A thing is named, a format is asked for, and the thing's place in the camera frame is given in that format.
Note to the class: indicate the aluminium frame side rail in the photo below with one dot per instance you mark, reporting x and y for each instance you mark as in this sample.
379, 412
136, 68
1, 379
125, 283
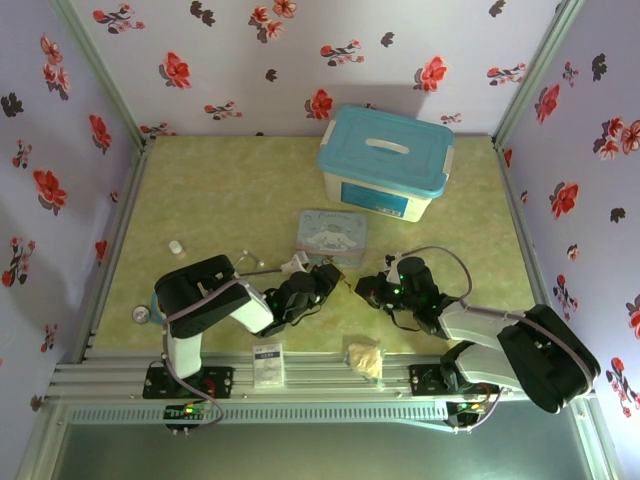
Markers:
127, 200
515, 200

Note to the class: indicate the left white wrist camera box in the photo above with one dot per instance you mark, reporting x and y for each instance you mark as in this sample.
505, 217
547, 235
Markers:
295, 263

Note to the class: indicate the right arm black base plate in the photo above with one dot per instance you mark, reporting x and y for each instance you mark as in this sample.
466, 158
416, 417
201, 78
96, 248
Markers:
425, 380

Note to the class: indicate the blue stethoscope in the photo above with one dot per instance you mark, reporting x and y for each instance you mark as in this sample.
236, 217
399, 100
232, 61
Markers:
140, 314

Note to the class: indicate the aluminium frame corner post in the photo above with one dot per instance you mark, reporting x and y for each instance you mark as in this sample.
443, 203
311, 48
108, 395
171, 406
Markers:
540, 65
95, 65

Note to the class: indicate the clear bag of beige cotton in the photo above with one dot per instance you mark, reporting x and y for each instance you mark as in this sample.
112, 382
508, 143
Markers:
365, 360

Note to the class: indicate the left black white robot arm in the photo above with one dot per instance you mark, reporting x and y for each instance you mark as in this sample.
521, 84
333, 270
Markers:
185, 350

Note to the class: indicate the blue lidded plastic storage box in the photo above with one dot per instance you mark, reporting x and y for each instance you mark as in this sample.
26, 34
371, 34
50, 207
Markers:
385, 165

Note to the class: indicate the white paper sachet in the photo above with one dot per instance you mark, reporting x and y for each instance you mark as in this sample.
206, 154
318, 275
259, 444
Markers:
268, 365

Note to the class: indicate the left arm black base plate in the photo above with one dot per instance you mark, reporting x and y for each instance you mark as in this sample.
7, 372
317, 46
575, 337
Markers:
220, 382

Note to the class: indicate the aluminium frame front rail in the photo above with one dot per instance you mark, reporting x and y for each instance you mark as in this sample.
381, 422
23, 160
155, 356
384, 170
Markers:
315, 375

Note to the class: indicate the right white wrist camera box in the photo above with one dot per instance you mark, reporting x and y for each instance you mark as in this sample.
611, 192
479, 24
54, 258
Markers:
392, 267

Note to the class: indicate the cartoon printed tin box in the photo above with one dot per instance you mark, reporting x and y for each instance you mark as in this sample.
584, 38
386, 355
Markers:
330, 235

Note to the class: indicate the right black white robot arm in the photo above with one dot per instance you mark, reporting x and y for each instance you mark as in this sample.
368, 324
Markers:
545, 360

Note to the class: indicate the small white pill bottle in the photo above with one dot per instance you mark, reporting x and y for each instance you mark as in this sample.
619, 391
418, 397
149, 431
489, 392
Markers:
176, 249

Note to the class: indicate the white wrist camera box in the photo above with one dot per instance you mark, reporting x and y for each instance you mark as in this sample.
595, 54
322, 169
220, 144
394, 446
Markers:
295, 263
392, 267

